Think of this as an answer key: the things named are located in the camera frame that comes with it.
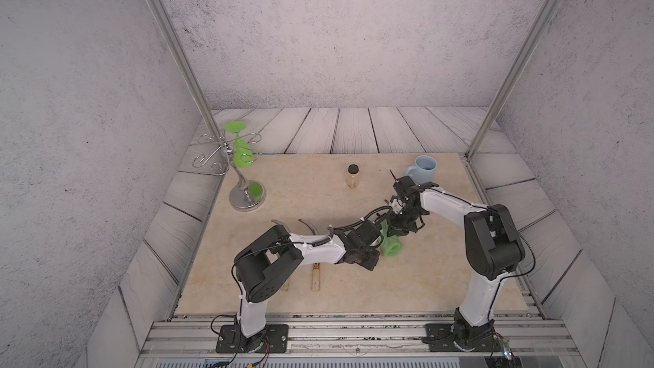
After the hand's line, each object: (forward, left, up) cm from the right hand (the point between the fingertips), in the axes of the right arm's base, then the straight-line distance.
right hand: (391, 232), depth 91 cm
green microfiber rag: (-6, +1, +3) cm, 7 cm away
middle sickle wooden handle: (-15, +26, -2) cm, 30 cm away
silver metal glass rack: (+17, +56, 0) cm, 58 cm away
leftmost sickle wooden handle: (-28, +28, +31) cm, 51 cm away
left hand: (-10, +5, -3) cm, 12 cm away
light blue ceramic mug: (+29, -17, +1) cm, 33 cm away
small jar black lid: (+23, +13, +4) cm, 27 cm away
